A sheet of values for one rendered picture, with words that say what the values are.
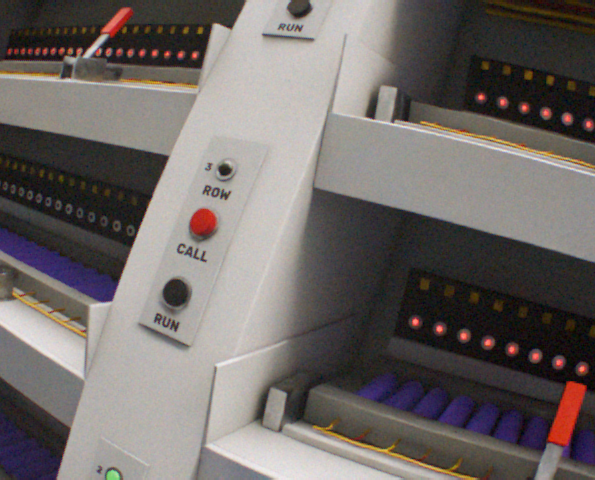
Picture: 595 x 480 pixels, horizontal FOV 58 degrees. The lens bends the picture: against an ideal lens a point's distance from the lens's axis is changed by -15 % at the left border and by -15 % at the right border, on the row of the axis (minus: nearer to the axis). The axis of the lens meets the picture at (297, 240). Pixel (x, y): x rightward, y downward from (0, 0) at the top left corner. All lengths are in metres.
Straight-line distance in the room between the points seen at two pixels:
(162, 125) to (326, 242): 0.14
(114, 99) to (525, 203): 0.30
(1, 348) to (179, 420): 0.18
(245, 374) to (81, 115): 0.25
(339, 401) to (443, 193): 0.14
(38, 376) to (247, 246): 0.18
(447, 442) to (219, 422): 0.13
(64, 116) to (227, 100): 0.17
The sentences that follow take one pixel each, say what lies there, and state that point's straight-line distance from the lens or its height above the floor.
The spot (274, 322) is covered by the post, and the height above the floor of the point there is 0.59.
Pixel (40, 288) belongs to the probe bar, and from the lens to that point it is 0.50.
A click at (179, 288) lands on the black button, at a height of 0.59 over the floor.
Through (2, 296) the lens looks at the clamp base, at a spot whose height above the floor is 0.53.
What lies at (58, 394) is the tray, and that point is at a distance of 0.42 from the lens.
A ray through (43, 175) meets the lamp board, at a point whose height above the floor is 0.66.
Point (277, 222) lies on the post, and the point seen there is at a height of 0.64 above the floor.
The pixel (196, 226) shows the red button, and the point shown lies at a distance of 0.36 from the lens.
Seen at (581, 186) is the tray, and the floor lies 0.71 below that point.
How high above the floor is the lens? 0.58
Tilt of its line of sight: 10 degrees up
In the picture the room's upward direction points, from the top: 21 degrees clockwise
